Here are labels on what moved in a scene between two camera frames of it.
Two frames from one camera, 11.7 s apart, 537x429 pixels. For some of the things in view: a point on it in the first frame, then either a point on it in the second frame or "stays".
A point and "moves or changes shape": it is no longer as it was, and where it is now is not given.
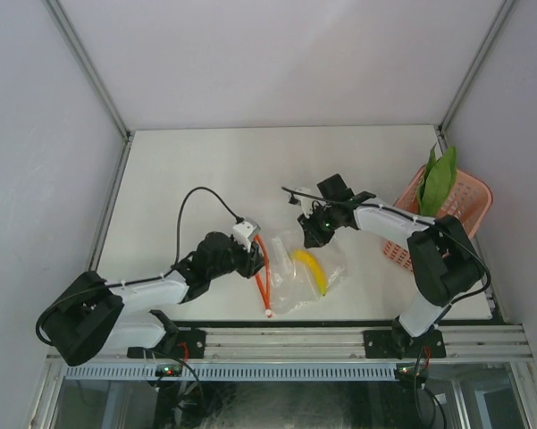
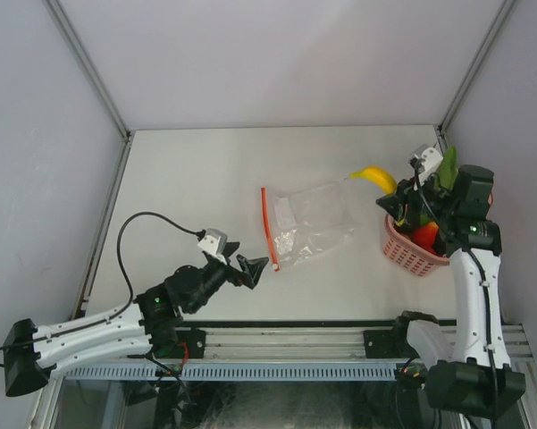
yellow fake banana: [315, 267] to [385, 180]
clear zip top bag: [293, 280] moves or changes shape
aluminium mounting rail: [462, 343] stays
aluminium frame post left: [88, 65] stays
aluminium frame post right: [468, 77] stays
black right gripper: [313, 237] to [401, 206]
